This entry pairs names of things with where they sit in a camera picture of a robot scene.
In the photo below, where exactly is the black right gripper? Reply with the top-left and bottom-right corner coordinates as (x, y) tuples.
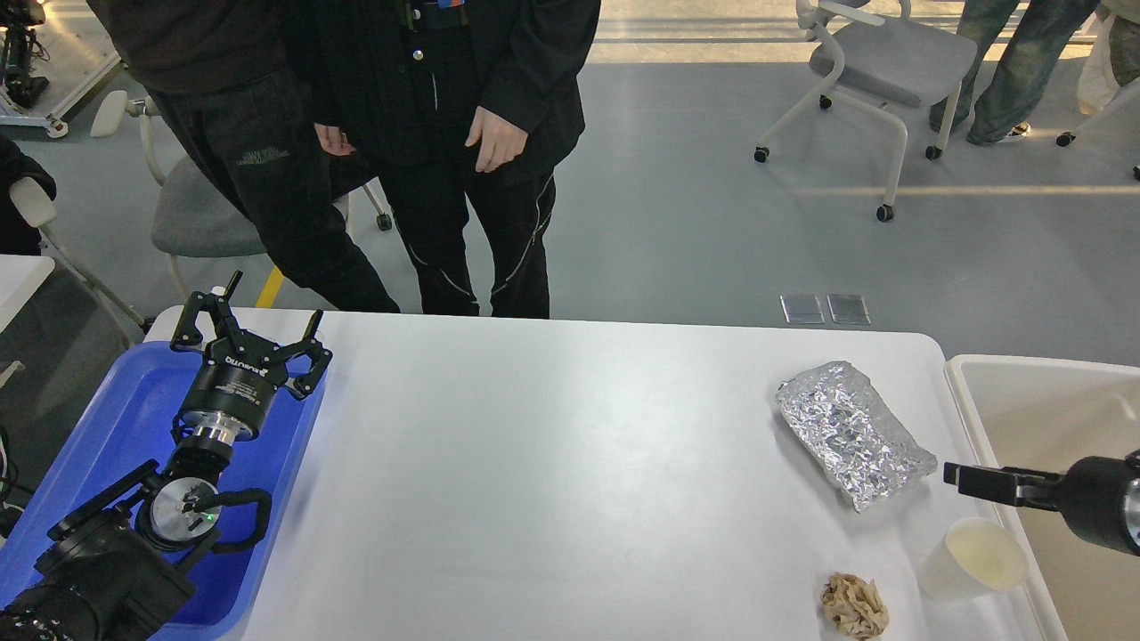
(943, 451), (1139, 555)

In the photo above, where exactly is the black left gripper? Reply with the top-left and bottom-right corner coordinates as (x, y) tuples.
(169, 271), (334, 443)

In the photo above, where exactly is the white paper cup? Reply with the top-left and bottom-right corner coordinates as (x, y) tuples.
(917, 518), (1029, 602)

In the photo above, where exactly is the robot base top left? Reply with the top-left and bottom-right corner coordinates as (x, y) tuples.
(1, 1), (121, 139)

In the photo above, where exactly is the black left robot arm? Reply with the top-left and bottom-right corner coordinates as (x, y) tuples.
(3, 279), (333, 640)

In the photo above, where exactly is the white plastic bin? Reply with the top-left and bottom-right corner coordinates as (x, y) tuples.
(946, 354), (1139, 640)

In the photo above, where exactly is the blue plastic tray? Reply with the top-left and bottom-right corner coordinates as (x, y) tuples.
(1, 342), (325, 640)

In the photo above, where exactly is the crumpled aluminium foil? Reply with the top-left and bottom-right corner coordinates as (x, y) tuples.
(775, 362), (937, 514)

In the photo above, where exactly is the crumpled brown paper ball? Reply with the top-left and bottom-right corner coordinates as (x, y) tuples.
(821, 573), (889, 640)

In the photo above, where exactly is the right floor outlet plate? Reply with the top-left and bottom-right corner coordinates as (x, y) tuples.
(827, 295), (871, 326)

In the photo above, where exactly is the floor outlet plate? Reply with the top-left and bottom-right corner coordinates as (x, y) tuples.
(827, 295), (871, 326)
(780, 295), (824, 325)

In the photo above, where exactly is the white chair far left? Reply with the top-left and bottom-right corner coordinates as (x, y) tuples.
(9, 177), (152, 336)

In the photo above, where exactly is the left floor outlet plate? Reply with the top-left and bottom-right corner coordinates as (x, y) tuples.
(780, 295), (824, 325)

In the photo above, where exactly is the person in black hoodie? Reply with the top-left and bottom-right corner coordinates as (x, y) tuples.
(90, 1), (399, 313)

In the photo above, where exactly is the person in black coat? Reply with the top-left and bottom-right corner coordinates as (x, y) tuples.
(282, 1), (601, 318)

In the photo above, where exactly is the white chair far right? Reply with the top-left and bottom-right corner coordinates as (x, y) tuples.
(1055, 1), (1139, 147)

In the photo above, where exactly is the person in grey jeans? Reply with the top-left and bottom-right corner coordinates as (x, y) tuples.
(952, 1), (1100, 146)

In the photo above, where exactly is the grey white chair right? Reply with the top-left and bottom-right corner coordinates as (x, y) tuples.
(754, 1), (978, 224)

